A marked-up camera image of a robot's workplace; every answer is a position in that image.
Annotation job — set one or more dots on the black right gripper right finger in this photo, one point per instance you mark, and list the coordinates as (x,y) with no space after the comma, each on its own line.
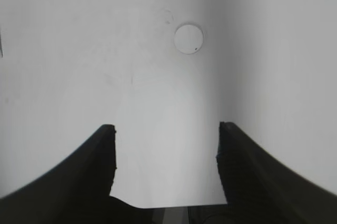
(260,189)

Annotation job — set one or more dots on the white bottle cap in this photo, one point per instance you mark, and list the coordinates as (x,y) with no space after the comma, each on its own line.
(188,38)

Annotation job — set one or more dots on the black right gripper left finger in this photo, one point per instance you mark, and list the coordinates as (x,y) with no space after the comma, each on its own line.
(75,191)

